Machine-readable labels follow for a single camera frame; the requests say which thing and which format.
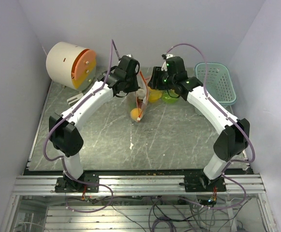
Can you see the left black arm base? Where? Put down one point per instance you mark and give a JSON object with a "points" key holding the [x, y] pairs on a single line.
{"points": [[66, 185]]}

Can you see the clear zip bag red seal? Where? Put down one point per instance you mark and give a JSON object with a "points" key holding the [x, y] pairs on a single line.
{"points": [[138, 99]]}

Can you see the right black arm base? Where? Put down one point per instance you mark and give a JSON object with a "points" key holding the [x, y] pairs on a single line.
{"points": [[200, 183]]}

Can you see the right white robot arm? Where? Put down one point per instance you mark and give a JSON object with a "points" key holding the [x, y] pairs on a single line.
{"points": [[233, 133]]}

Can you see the fake orange fruit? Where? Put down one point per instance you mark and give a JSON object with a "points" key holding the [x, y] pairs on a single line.
{"points": [[136, 114]]}

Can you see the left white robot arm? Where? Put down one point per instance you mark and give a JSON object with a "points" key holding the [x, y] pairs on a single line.
{"points": [[64, 129]]}

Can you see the fake green round fruit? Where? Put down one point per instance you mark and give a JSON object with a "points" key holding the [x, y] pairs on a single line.
{"points": [[170, 97]]}

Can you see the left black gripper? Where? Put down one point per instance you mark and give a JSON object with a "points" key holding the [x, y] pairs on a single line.
{"points": [[136, 86]]}

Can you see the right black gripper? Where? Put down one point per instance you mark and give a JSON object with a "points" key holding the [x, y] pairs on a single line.
{"points": [[155, 81]]}

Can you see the aluminium frame rail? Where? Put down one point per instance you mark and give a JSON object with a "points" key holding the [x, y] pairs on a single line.
{"points": [[128, 185]]}

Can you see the small white slotted block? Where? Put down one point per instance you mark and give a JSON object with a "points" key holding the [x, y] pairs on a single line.
{"points": [[74, 99]]}

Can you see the white cylinder drawer unit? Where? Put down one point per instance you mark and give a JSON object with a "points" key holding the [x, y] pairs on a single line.
{"points": [[71, 65]]}

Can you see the fake orange mango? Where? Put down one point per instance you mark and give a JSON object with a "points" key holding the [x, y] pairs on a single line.
{"points": [[154, 95]]}

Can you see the teal plastic basket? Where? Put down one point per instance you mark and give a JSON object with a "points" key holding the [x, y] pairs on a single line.
{"points": [[219, 84]]}

